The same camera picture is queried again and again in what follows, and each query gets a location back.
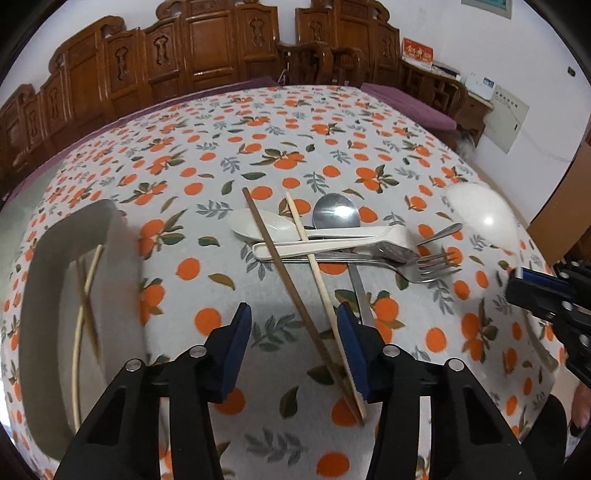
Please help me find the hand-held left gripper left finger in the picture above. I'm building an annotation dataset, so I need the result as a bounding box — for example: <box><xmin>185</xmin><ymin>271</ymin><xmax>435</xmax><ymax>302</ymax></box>
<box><xmin>53</xmin><ymin>302</ymin><xmax>252</xmax><ymax>480</ymax></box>

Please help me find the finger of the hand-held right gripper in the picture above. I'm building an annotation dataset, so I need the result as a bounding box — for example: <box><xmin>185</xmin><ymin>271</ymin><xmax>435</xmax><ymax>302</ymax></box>
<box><xmin>515</xmin><ymin>267</ymin><xmax>566</xmax><ymax>291</ymax></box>
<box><xmin>505</xmin><ymin>272</ymin><xmax>591</xmax><ymax>324</ymax></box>

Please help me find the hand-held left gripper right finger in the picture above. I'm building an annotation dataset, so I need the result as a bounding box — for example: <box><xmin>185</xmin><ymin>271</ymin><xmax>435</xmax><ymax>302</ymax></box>
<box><xmin>335</xmin><ymin>302</ymin><xmax>539</xmax><ymax>480</ymax></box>

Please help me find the white plastic ladle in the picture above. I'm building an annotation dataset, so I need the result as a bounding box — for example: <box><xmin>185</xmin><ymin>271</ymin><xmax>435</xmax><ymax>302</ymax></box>
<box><xmin>441</xmin><ymin>182</ymin><xmax>525</xmax><ymax>264</ymax></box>

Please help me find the metal fork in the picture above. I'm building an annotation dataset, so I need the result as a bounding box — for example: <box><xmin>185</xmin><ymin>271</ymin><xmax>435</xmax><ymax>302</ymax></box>
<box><xmin>272</xmin><ymin>251</ymin><xmax>463</xmax><ymax>284</ymax></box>

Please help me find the light bamboo chopstick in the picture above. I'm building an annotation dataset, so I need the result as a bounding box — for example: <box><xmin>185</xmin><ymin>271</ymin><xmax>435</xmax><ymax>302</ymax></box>
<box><xmin>71</xmin><ymin>244</ymin><xmax>105</xmax><ymax>430</ymax></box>
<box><xmin>284</xmin><ymin>191</ymin><xmax>368</xmax><ymax>426</ymax></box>

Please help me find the white plastic spoon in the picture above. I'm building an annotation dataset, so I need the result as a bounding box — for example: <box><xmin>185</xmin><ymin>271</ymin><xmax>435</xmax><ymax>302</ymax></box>
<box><xmin>252</xmin><ymin>225</ymin><xmax>413</xmax><ymax>260</ymax></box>
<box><xmin>230</xmin><ymin>209</ymin><xmax>376</xmax><ymax>244</ymax></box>

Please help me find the large metal spoon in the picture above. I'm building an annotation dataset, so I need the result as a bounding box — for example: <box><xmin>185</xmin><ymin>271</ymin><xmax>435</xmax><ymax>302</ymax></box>
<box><xmin>311</xmin><ymin>192</ymin><xmax>376</xmax><ymax>326</ymax></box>

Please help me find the metal tray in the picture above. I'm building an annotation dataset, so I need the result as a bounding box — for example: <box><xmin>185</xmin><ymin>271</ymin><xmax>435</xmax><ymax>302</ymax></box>
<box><xmin>21</xmin><ymin>198</ymin><xmax>144</xmax><ymax>462</ymax></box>

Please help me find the person's right hand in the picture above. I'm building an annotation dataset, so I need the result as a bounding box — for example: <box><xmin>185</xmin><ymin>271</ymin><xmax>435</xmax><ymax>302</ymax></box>
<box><xmin>570</xmin><ymin>383</ymin><xmax>591</xmax><ymax>437</ymax></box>

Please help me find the wooden door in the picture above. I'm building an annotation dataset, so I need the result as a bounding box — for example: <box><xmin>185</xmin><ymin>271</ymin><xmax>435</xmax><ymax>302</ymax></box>
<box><xmin>526</xmin><ymin>138</ymin><xmax>591</xmax><ymax>266</ymax></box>

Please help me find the grey electrical panel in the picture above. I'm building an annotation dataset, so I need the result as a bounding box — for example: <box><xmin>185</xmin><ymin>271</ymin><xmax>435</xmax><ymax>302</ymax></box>
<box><xmin>480</xmin><ymin>85</ymin><xmax>531</xmax><ymax>155</ymax></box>

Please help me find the white box device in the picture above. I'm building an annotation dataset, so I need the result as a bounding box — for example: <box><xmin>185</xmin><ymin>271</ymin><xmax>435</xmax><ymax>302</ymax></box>
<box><xmin>464</xmin><ymin>74</ymin><xmax>497</xmax><ymax>100</ymax></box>

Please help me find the wooden side table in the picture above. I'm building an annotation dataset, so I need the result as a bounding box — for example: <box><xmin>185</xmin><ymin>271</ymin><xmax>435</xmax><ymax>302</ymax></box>
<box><xmin>399</xmin><ymin>58</ymin><xmax>495</xmax><ymax>139</ymax></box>

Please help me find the orange print tablecloth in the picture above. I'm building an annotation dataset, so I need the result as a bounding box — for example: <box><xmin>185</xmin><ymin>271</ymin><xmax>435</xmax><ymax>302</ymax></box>
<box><xmin>0</xmin><ymin>85</ymin><xmax>568</xmax><ymax>480</ymax></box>

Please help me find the carved wooden bench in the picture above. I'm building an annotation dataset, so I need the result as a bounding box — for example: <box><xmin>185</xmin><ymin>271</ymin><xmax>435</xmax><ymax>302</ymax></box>
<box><xmin>0</xmin><ymin>0</ymin><xmax>283</xmax><ymax>197</ymax></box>

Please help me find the carved wooden armchair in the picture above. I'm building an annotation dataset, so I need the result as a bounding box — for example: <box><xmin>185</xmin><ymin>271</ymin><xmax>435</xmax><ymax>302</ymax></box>
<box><xmin>277</xmin><ymin>0</ymin><xmax>402</xmax><ymax>88</ymax></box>

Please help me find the green framed wall box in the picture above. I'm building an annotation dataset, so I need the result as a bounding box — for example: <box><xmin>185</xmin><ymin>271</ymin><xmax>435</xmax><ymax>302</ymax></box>
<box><xmin>462</xmin><ymin>0</ymin><xmax>513</xmax><ymax>20</ymax></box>

